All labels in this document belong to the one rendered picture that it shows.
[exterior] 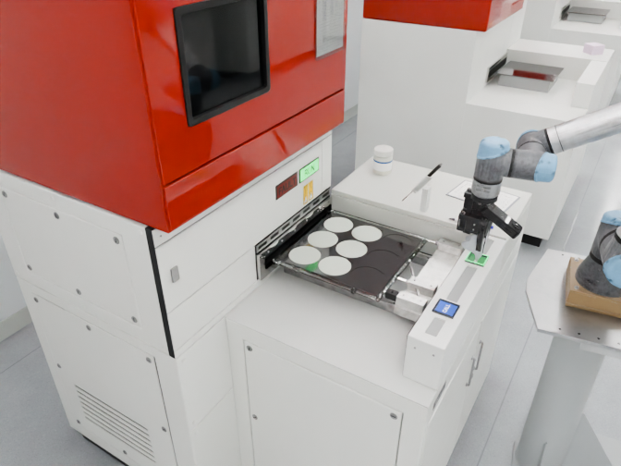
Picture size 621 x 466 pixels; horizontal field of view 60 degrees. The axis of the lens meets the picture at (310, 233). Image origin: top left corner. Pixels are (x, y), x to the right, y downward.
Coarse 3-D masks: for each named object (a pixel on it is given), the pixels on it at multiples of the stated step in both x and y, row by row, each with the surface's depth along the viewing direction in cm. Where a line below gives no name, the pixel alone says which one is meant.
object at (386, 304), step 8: (288, 272) 174; (312, 280) 170; (320, 280) 168; (328, 288) 168; (336, 288) 166; (352, 296) 164; (360, 296) 162; (376, 304) 160; (384, 304) 158; (392, 304) 157; (392, 312) 158
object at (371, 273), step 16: (320, 224) 185; (368, 224) 185; (304, 240) 177; (384, 240) 177; (400, 240) 177; (416, 240) 177; (288, 256) 169; (368, 256) 169; (384, 256) 169; (400, 256) 169; (320, 272) 162; (352, 272) 162; (368, 272) 162; (384, 272) 162; (368, 288) 155
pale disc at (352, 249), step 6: (348, 240) 177; (354, 240) 177; (336, 246) 174; (342, 246) 174; (348, 246) 174; (354, 246) 174; (360, 246) 174; (342, 252) 171; (348, 252) 171; (354, 252) 171; (360, 252) 171
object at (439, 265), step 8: (432, 256) 172; (440, 256) 172; (448, 256) 172; (456, 256) 172; (432, 264) 169; (440, 264) 169; (448, 264) 169; (424, 272) 165; (432, 272) 165; (440, 272) 165; (448, 272) 165; (432, 280) 162; (440, 280) 162; (424, 296) 156; (400, 312) 152; (408, 312) 150; (416, 312) 150; (416, 320) 150
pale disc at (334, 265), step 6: (324, 258) 168; (330, 258) 168; (336, 258) 168; (342, 258) 168; (324, 264) 165; (330, 264) 165; (336, 264) 165; (342, 264) 165; (348, 264) 165; (324, 270) 163; (330, 270) 163; (336, 270) 163; (342, 270) 163; (348, 270) 163
